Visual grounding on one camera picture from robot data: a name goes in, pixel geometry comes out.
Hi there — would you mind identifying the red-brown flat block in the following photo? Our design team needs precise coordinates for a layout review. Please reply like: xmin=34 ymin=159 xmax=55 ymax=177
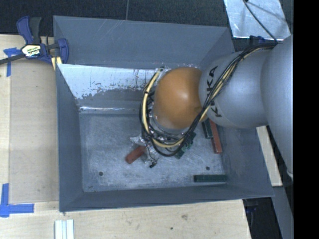
xmin=209 ymin=120 xmax=223 ymax=155
xmin=125 ymin=145 xmax=147 ymax=165

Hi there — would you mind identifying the grey metal bin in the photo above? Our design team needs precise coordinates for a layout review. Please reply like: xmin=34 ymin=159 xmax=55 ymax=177
xmin=52 ymin=15 xmax=275 ymax=213

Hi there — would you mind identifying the dark green flat block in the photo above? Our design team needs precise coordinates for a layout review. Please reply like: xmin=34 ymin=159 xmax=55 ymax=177
xmin=193 ymin=174 xmax=228 ymax=183
xmin=201 ymin=120 xmax=214 ymax=139

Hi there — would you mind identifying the pale wood board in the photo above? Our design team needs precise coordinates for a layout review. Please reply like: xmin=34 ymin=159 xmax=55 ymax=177
xmin=9 ymin=58 xmax=61 ymax=204

